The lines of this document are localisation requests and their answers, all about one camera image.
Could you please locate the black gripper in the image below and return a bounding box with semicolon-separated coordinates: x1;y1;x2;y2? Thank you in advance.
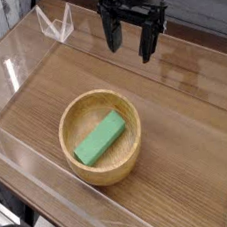
97;0;167;63

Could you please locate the green rectangular block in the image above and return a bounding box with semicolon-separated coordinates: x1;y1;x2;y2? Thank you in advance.
74;110;126;166

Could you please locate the brown wooden bowl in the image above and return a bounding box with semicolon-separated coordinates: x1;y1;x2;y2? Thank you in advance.
58;89;142;186

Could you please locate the clear acrylic corner bracket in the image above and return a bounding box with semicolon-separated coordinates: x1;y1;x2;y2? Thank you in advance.
35;3;74;43

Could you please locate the clear acrylic tray wall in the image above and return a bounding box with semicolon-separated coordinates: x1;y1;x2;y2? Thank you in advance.
0;0;227;227

